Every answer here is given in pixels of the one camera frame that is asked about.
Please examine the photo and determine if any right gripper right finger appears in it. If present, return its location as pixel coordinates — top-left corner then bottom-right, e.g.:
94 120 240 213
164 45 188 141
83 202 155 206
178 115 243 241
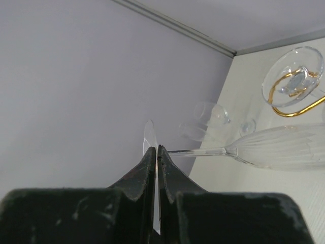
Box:
157 146 313 243

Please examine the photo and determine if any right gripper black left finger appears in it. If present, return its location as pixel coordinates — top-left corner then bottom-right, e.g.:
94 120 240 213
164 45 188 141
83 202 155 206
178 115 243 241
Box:
1 147 156 243

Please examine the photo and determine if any clear wine glass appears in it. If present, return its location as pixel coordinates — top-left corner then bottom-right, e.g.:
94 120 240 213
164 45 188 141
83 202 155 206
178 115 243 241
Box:
262 46 324 108
142 119 325 236
193 101 256 136
178 123 216 142

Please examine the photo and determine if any clear wine glass back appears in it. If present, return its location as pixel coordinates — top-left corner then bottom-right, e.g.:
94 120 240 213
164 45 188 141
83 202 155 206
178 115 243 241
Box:
142 119 325 236

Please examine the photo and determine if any gold wire glass rack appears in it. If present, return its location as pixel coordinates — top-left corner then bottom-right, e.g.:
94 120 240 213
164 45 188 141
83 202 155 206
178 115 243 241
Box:
266 67 324 118

